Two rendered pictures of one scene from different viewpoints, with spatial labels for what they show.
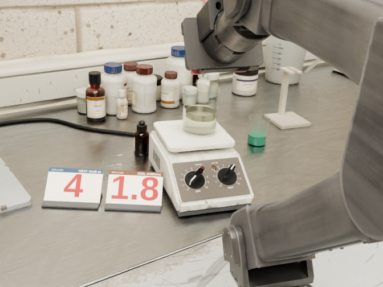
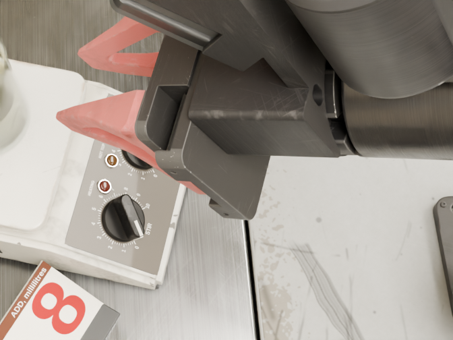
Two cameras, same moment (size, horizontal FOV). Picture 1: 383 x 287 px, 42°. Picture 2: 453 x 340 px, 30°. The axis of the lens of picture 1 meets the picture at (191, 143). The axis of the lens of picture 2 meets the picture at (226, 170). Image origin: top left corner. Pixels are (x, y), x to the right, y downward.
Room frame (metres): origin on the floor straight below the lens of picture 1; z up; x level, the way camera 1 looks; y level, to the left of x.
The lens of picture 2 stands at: (0.56, 0.11, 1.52)
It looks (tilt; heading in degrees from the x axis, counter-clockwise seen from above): 69 degrees down; 299
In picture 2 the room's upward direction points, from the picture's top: 2 degrees clockwise
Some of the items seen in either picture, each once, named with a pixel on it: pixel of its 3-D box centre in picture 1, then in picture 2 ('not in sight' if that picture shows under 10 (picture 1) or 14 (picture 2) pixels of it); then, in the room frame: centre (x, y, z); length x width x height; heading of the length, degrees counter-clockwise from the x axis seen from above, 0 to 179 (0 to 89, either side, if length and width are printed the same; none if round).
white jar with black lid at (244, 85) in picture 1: (245, 80); not in sight; (1.32, -0.14, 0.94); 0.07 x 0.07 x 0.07
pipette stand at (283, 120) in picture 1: (290, 95); not in sight; (1.12, -0.22, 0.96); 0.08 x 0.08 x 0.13; 24
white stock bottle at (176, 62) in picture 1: (179, 72); not in sight; (1.26, 0.04, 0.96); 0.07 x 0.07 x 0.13
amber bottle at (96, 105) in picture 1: (95, 95); not in sight; (1.07, 0.22, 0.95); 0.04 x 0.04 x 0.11
